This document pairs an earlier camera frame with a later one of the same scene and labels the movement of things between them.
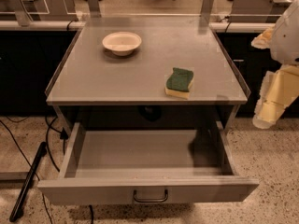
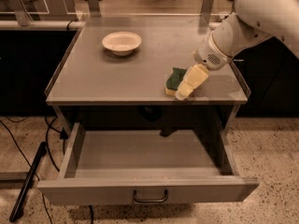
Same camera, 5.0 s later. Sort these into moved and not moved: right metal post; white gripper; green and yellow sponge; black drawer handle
Moved: white gripper
Not moved: right metal post; black drawer handle; green and yellow sponge
